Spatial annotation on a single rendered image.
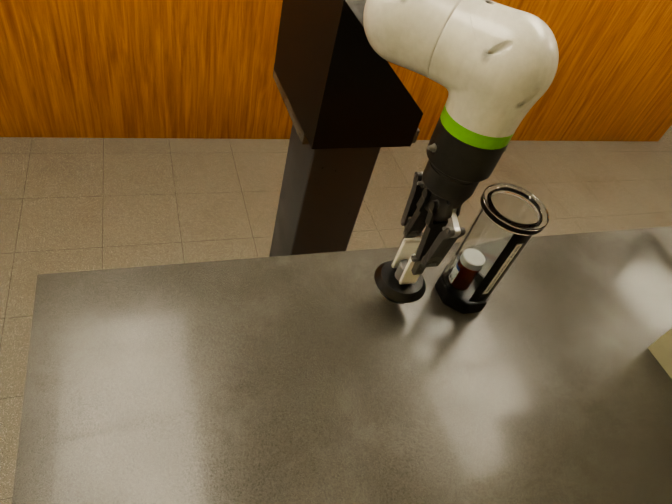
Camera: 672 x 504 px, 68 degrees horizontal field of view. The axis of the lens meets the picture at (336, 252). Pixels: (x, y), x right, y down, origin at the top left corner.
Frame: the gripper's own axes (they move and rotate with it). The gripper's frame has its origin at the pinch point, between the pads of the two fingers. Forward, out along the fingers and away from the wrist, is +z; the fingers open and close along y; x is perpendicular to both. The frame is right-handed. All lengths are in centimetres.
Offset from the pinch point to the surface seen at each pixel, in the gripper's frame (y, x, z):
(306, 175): 58, -2, 31
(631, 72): 179, -249, 54
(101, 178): 146, 61, 105
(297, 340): -5.8, 18.7, 10.6
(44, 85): 176, 81, 78
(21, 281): 89, 86, 105
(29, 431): -14, 55, 10
